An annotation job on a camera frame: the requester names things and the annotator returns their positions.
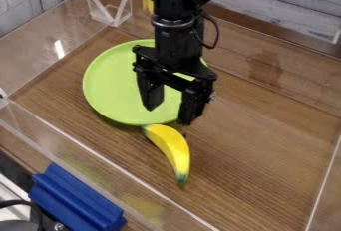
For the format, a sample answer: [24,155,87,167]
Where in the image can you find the black cable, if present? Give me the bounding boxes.
[0,199,45,224]

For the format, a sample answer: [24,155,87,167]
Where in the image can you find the green round plate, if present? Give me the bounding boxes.
[81,39,210,126]

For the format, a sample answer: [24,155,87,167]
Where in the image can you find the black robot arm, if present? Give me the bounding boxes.
[132,0,216,125]

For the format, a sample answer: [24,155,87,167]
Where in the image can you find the clear acrylic front wall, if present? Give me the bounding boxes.
[0,89,218,231]

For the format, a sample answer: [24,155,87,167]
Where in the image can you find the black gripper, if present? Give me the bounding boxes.
[132,17,216,125]

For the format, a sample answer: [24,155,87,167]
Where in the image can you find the clear acrylic triangle bracket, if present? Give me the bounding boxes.
[87,0,132,28]

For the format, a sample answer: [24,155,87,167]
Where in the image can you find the yellow toy banana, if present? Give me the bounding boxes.
[142,124,190,186]

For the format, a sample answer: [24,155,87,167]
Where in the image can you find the yellow labelled tin can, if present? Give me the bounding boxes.
[143,0,154,14]

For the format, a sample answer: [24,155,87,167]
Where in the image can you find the blue plastic clamp block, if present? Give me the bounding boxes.
[29,163,127,231]

